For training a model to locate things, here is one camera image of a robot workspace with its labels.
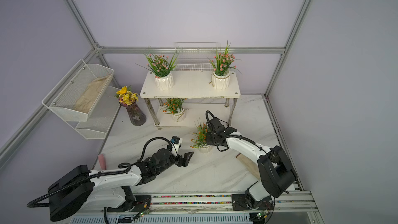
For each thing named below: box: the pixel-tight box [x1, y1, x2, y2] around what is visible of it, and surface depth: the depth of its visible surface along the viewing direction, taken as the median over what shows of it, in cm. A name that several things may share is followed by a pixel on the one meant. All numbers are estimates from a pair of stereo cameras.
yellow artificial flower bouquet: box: [114, 85, 140, 106], surface depth 89 cm
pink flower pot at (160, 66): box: [135, 45, 180, 91], surface depth 70 cm
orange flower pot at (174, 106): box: [162, 98, 187, 123], surface depth 95 cm
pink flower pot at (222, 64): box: [207, 39, 243, 90], surface depth 73 cm
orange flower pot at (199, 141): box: [190, 117, 212, 154], surface depth 84 cm
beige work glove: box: [235, 152, 261, 181], surface depth 87 cm
